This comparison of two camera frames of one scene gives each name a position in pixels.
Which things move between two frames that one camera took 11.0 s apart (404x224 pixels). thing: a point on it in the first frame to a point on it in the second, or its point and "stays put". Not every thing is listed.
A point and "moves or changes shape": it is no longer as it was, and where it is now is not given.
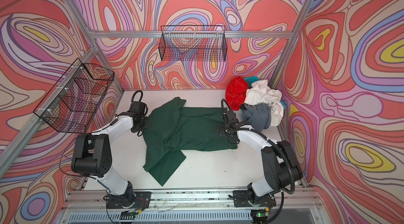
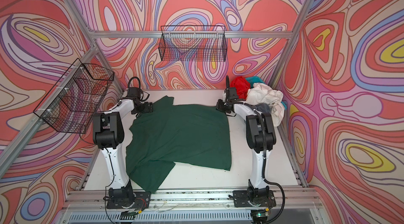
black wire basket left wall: (73, 102) stays put
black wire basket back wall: (193, 43) stays put
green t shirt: (170, 129) moves or changes shape
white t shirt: (260, 93) stays put
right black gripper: (222, 132) to (219, 107)
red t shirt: (235, 91) stays put
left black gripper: (147, 124) to (146, 109)
